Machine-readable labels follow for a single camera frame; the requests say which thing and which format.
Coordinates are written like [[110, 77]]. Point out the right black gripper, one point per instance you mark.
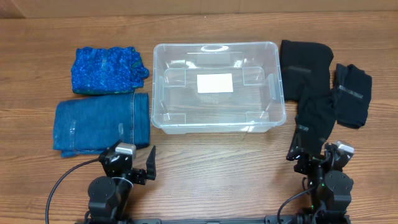
[[310, 160]]

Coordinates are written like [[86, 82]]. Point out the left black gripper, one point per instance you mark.
[[140, 175]]

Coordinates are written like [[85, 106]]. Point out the blue denim garment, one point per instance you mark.
[[91, 125]]

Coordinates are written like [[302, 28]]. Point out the small black garment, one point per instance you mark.
[[351, 95]]

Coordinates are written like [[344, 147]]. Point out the large black garment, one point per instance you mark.
[[305, 66]]

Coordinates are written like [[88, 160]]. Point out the blue sparkly garment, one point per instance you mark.
[[107, 71]]

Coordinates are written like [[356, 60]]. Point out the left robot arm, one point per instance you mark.
[[109, 193]]

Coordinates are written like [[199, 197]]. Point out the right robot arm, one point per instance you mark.
[[325, 182]]

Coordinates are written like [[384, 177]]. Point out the clear plastic storage bin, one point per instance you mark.
[[255, 106]]

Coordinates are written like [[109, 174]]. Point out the white label in bin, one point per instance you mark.
[[215, 83]]

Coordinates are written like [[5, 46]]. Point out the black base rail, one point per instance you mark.
[[269, 219]]

